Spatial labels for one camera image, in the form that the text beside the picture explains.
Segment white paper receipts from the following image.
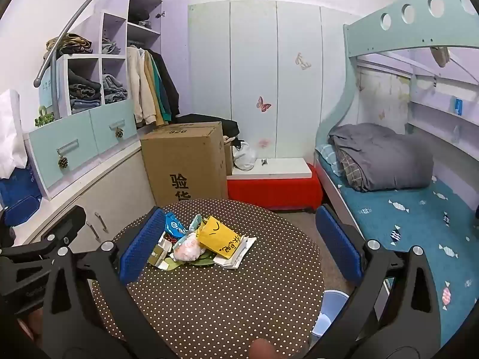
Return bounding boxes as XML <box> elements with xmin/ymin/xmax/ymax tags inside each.
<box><xmin>215</xmin><ymin>235</ymin><xmax>257</xmax><ymax>270</ymax></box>

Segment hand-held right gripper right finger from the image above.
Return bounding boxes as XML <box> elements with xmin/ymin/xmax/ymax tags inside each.
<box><xmin>310</xmin><ymin>205</ymin><xmax>444</xmax><ymax>359</ymax></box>

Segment green white bunk bed frame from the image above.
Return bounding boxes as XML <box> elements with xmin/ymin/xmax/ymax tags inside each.
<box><xmin>314</xmin><ymin>0</ymin><xmax>479</xmax><ymax>345</ymax></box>

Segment blue candy-print bedsheet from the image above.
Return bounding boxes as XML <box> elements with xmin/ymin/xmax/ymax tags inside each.
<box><xmin>325</xmin><ymin>174</ymin><xmax>479</xmax><ymax>345</ymax></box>

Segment mustard hanging jacket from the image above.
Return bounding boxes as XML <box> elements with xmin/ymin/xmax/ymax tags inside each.
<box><xmin>144</xmin><ymin>50</ymin><xmax>166</xmax><ymax>126</ymax></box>

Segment grey duvet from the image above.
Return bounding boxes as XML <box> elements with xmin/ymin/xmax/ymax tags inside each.
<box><xmin>328</xmin><ymin>123</ymin><xmax>435</xmax><ymax>192</ymax></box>

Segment white board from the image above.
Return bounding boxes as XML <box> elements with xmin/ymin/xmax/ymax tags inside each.
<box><xmin>232</xmin><ymin>158</ymin><xmax>313</xmax><ymax>180</ymax></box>

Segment white wardrobe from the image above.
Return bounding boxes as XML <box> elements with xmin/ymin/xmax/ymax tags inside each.
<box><xmin>187</xmin><ymin>0</ymin><xmax>354</xmax><ymax>173</ymax></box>

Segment brown polka-dot tablecloth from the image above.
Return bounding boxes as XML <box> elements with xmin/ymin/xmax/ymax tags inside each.
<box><xmin>92</xmin><ymin>199</ymin><xmax>325</xmax><ymax>359</ymax></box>

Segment red bench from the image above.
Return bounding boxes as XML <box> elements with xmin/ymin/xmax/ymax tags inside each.
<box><xmin>227</xmin><ymin>165</ymin><xmax>323</xmax><ymax>212</ymax></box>

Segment grey-blue folded clothes pile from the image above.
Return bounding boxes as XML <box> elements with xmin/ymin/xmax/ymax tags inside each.
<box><xmin>102</xmin><ymin>74</ymin><xmax>128</xmax><ymax>103</ymax></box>

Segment person's right hand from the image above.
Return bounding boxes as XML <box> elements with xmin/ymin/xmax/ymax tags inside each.
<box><xmin>249</xmin><ymin>338</ymin><xmax>278</xmax><ymax>359</ymax></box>

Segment lilac wall shelf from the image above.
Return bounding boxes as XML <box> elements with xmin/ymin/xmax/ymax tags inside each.
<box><xmin>406</xmin><ymin>71</ymin><xmax>479</xmax><ymax>150</ymax></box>

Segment pink plastic-wrapped bundle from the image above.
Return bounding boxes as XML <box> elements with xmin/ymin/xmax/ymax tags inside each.
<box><xmin>173</xmin><ymin>232</ymin><xmax>204</xmax><ymax>262</ymax></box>

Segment blue fabric bag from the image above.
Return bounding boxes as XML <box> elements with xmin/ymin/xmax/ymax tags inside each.
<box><xmin>0</xmin><ymin>174</ymin><xmax>42</xmax><ymax>227</ymax></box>

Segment light blue striped pillow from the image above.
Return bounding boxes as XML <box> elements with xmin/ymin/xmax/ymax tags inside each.
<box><xmin>322</xmin><ymin>144</ymin><xmax>345</xmax><ymax>176</ymax></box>

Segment dark folded clothes pile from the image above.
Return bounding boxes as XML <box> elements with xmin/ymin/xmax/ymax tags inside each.
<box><xmin>68</xmin><ymin>73</ymin><xmax>102</xmax><ymax>113</ymax></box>

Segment white plastic bag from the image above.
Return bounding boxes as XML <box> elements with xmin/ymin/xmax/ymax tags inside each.
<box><xmin>233</xmin><ymin>141</ymin><xmax>258</xmax><ymax>171</ymax></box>

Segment small olive white carton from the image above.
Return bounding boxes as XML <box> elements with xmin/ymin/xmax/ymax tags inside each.
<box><xmin>148</xmin><ymin>242</ymin><xmax>173</xmax><ymax>270</ymax></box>

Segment light blue trash bin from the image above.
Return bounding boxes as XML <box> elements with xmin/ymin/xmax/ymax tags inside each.
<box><xmin>311</xmin><ymin>290</ymin><xmax>350</xmax><ymax>339</ymax></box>

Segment white hanging bag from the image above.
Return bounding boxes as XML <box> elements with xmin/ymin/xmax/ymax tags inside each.
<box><xmin>0</xmin><ymin>90</ymin><xmax>28</xmax><ymax>178</ymax></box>

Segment large cardboard box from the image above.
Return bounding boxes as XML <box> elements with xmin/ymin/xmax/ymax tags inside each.
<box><xmin>140</xmin><ymin>121</ymin><xmax>229</xmax><ymax>214</ymax></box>

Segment teal drawer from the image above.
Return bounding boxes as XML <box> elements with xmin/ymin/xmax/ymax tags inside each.
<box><xmin>29</xmin><ymin>118</ymin><xmax>93</xmax><ymax>189</ymax></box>
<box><xmin>90</xmin><ymin>102</ymin><xmax>137</xmax><ymax>146</ymax></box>

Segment green leaf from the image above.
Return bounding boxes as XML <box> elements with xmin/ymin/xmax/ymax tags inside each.
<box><xmin>165</xmin><ymin>252</ymin><xmax>221</xmax><ymax>270</ymax></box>

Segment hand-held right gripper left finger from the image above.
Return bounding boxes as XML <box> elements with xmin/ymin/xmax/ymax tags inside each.
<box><xmin>39</xmin><ymin>206</ymin><xmax>176</xmax><ymax>359</ymax></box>

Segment yellow paper bag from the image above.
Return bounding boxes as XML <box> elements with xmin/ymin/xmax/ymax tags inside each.
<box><xmin>196</xmin><ymin>216</ymin><xmax>245</xmax><ymax>259</ymax></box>

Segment hanging beige cloth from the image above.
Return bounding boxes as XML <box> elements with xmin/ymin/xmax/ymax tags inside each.
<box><xmin>430</xmin><ymin>46</ymin><xmax>451</xmax><ymax>68</ymax></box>

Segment cream hanging jacket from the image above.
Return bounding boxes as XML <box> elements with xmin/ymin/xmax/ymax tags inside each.
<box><xmin>126</xmin><ymin>46</ymin><xmax>157</xmax><ymax>126</ymax></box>

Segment black garment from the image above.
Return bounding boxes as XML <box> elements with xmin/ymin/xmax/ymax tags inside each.
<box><xmin>176</xmin><ymin>113</ymin><xmax>240</xmax><ymax>139</ymax></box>

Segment blue snack wrapper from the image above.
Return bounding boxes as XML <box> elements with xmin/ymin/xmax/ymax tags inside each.
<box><xmin>165</xmin><ymin>212</ymin><xmax>188</xmax><ymax>238</ymax></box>

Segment plaid pillow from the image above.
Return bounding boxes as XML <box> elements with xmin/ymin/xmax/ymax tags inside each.
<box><xmin>339</xmin><ymin>150</ymin><xmax>365</xmax><ymax>191</ymax></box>

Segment white cube shelf unit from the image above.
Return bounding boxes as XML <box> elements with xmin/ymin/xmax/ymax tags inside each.
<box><xmin>56</xmin><ymin>0</ymin><xmax>163</xmax><ymax>120</ymax></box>

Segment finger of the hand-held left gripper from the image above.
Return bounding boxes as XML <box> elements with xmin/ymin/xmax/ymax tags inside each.
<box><xmin>0</xmin><ymin>206</ymin><xmax>87</xmax><ymax>267</ymax></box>

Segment black hanging jacket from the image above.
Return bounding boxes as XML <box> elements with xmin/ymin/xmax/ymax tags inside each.
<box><xmin>150</xmin><ymin>50</ymin><xmax>181</xmax><ymax>118</ymax></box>

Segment olive folded clothes pile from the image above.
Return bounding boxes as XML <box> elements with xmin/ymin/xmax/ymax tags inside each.
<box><xmin>47</xmin><ymin>34</ymin><xmax>93</xmax><ymax>55</ymax></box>

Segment green hanging jacket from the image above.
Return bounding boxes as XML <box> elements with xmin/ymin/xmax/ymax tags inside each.
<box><xmin>151</xmin><ymin>56</ymin><xmax>173</xmax><ymax>120</ymax></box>

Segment green ornament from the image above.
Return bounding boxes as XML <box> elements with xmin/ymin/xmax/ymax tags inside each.
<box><xmin>34</xmin><ymin>105</ymin><xmax>57</xmax><ymax>127</ymax></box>

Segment white low cabinet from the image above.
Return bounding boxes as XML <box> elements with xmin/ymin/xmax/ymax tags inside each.
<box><xmin>22</xmin><ymin>135</ymin><xmax>158</xmax><ymax>247</ymax></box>

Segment grey metal handrail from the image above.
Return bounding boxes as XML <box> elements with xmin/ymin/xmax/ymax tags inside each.
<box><xmin>33</xmin><ymin>0</ymin><xmax>167</xmax><ymax>120</ymax></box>

